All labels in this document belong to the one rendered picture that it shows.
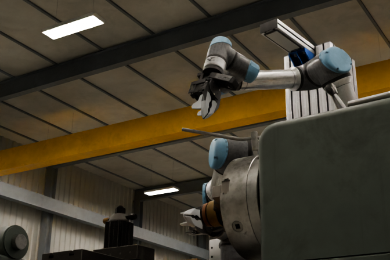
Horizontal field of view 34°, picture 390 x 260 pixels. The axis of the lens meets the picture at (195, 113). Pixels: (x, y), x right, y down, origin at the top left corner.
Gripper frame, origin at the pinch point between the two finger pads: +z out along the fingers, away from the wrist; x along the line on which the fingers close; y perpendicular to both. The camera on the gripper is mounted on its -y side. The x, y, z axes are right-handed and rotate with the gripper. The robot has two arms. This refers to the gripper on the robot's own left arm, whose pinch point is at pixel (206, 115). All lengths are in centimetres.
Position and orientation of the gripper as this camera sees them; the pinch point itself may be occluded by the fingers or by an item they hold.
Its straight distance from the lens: 203.4
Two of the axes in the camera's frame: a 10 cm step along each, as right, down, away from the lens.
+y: -8.3, 2.0, 5.1
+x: -5.1, -6.5, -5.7
